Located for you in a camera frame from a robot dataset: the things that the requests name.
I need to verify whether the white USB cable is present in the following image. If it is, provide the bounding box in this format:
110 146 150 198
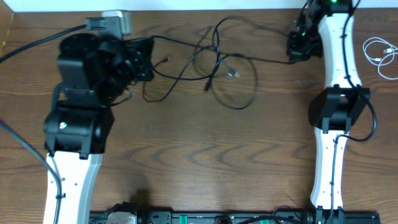
362 37 398 80

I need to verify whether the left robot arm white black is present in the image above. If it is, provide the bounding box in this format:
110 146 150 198
44 33 154 223

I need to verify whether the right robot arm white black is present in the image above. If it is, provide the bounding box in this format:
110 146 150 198
287 0 371 216

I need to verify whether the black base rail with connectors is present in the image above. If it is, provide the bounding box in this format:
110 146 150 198
88 202 381 224

